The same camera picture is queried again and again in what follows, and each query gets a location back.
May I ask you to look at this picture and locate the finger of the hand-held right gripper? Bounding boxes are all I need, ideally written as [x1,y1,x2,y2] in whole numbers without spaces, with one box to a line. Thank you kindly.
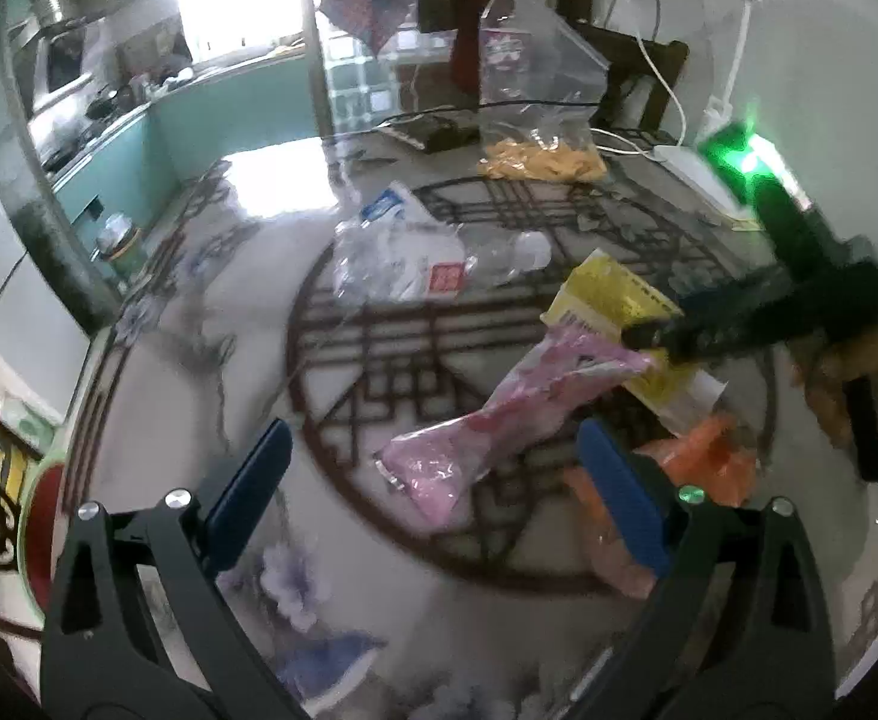
[620,280,756,362]

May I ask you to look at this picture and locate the white power cable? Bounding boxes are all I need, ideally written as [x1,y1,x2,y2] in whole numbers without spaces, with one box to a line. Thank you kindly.
[595,0,689,160]

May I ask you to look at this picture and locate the teal lower kitchen cabinets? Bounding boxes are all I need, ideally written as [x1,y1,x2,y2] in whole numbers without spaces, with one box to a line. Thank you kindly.
[55,52,321,242]

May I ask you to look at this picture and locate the glass block partition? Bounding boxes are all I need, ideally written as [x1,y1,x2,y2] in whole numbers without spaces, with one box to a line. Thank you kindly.
[310,0,479,137]

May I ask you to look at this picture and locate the orange plastic bag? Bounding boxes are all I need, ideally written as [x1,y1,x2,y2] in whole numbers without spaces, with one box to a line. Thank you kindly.
[565,415,760,602]

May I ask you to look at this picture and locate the green trash bin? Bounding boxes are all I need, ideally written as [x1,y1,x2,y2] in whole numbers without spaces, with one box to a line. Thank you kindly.
[96,212,145,280]

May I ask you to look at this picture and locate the purple-capped plastic bottle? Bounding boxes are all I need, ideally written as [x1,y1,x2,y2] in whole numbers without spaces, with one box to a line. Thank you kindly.
[479,0,539,145]

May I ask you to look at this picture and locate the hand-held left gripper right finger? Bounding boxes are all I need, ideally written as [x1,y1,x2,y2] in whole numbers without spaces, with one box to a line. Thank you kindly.
[578,420,837,720]

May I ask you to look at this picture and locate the white desk lamp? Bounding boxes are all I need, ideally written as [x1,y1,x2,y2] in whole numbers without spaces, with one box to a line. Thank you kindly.
[653,0,768,220]

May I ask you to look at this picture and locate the crushed clear plastic bottle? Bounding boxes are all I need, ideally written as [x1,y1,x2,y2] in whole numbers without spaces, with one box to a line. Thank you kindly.
[332,216,554,306]

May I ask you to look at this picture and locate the yellow box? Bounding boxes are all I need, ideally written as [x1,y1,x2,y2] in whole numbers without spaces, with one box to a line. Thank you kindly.
[542,250,730,422]

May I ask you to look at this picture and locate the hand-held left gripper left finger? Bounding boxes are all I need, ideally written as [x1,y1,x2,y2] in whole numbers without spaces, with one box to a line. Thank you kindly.
[40,420,294,720]

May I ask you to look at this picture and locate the dark wooden chair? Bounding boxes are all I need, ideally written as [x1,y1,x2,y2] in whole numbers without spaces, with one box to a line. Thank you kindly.
[557,0,693,149]

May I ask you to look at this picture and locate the steel range hood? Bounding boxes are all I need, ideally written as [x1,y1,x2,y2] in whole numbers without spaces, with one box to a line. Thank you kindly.
[29,21,119,122]

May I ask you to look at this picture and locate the clear bag of yellow snacks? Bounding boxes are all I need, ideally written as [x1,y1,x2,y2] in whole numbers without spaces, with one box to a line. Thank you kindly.
[475,0,610,182]

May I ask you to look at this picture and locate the black cable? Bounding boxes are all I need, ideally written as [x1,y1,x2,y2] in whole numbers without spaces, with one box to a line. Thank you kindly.
[377,97,614,139]

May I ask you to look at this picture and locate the red basin green rim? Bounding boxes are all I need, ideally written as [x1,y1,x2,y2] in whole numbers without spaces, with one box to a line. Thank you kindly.
[17,456,70,610]

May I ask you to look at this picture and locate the blue white wrapper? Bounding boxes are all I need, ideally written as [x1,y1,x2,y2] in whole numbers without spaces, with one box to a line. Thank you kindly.
[359,180,441,231]

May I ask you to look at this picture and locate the small black handbag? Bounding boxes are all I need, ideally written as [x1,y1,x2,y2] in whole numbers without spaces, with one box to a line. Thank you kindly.
[415,0,471,36]

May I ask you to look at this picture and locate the pink wrapper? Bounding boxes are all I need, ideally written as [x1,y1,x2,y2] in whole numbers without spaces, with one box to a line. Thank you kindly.
[374,325,655,531]

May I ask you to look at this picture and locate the person's right hand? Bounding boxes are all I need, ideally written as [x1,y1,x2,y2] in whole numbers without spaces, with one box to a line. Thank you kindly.
[791,315,878,460]

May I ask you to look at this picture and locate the dark red cloth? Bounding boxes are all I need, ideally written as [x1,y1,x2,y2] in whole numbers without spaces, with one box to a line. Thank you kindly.
[449,0,509,92]

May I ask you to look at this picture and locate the dark snack packet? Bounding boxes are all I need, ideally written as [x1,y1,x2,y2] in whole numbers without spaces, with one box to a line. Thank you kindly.
[381,115,479,156]

